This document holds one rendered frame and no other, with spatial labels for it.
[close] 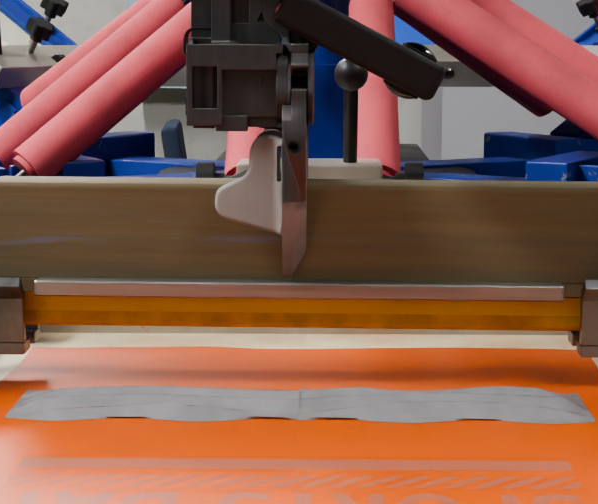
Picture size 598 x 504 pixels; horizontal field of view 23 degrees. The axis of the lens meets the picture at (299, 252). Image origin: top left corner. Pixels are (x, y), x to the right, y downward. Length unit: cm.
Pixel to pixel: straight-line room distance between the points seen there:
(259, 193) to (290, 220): 3
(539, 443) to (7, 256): 37
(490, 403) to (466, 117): 385
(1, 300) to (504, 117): 383
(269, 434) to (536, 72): 81
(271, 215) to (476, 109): 381
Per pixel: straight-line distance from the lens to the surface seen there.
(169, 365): 103
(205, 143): 497
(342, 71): 119
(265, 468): 79
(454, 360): 105
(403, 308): 98
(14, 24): 245
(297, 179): 92
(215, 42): 95
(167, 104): 500
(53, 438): 86
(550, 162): 160
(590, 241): 97
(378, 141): 144
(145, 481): 78
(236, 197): 94
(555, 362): 106
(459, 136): 474
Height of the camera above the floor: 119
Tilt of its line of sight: 9 degrees down
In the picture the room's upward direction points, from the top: straight up
